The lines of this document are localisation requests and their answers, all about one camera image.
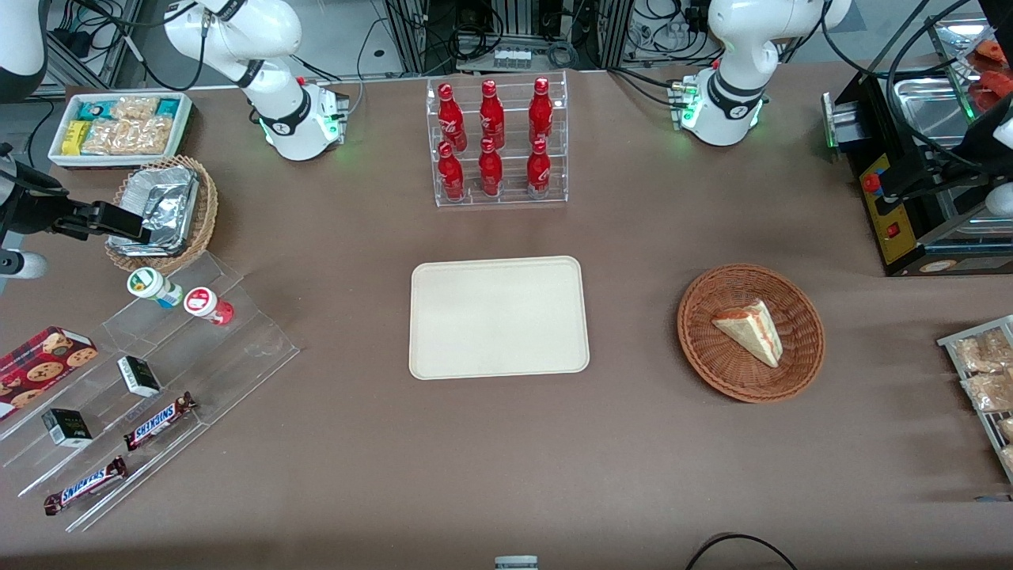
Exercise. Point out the clear bag of pastries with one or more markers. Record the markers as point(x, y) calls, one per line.
point(1007, 459)
point(989, 392)
point(1007, 429)
point(981, 352)

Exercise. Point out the clear acrylic stepped stand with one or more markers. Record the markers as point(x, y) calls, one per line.
point(206, 372)

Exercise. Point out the teal snack pack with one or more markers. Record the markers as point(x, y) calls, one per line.
point(168, 108)
point(96, 108)

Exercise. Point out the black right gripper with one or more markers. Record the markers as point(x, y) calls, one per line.
point(33, 211)

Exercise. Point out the red packaged food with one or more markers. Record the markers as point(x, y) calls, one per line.
point(993, 83)

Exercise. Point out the white power strip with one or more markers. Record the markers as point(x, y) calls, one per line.
point(512, 58)

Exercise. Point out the yellow snack pack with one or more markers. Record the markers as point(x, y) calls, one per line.
point(75, 138)

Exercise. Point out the white plastic bin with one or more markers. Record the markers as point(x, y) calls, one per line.
point(57, 154)

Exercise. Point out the round brown wicker basket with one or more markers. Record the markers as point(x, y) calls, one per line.
point(712, 364)

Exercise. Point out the snickers bar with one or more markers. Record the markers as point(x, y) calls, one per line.
point(85, 485)
point(158, 421)

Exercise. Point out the red cola bottle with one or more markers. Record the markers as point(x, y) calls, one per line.
point(451, 178)
point(538, 172)
point(450, 119)
point(491, 172)
point(540, 115)
point(491, 119)

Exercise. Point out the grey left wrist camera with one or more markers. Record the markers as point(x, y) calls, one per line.
point(1001, 202)

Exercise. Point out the clear acrylic bottle rack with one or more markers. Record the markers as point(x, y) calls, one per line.
point(514, 194)

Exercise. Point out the wrapped sandwich wedge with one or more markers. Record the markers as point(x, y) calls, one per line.
point(752, 332)

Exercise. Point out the tray of bagged snacks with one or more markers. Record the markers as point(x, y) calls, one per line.
point(989, 427)

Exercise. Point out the clear bag of crackers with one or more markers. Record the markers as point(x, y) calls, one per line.
point(150, 134)
point(134, 108)
point(107, 138)

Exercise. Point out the silver foil trays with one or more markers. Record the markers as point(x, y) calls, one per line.
point(166, 202)

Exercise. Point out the red cookie box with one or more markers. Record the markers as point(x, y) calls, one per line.
point(43, 366)

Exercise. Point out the small black box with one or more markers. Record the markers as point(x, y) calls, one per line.
point(67, 428)
point(139, 377)

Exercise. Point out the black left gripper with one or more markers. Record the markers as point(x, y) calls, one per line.
point(972, 145)

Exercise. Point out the oval light wicker basket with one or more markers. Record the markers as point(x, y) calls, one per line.
point(207, 210)

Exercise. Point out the black warming machine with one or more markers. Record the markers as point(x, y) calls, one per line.
point(894, 229)

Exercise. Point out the beige plastic tray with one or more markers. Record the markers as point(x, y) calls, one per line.
point(498, 317)

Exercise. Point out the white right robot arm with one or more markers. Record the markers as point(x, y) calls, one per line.
point(293, 119)

